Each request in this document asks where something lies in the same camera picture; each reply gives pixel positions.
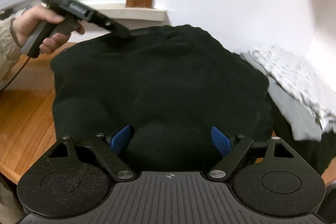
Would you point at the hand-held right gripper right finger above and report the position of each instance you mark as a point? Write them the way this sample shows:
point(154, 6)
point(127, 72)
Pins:
point(221, 141)

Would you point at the person's left hand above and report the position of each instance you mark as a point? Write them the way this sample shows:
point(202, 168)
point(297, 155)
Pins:
point(29, 22)

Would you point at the person's left forearm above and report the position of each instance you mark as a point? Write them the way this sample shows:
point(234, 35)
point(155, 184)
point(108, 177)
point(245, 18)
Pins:
point(6, 50)

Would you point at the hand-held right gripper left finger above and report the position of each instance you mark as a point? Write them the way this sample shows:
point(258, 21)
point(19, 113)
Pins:
point(120, 138)

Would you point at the black sweatpants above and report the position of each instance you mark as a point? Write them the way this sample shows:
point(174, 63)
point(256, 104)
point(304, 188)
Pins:
point(157, 82)

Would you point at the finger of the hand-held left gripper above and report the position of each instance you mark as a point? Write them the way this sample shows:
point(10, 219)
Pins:
point(139, 32)

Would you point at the white dotted cloth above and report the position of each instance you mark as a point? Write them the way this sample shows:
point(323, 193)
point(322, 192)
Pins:
point(296, 74)

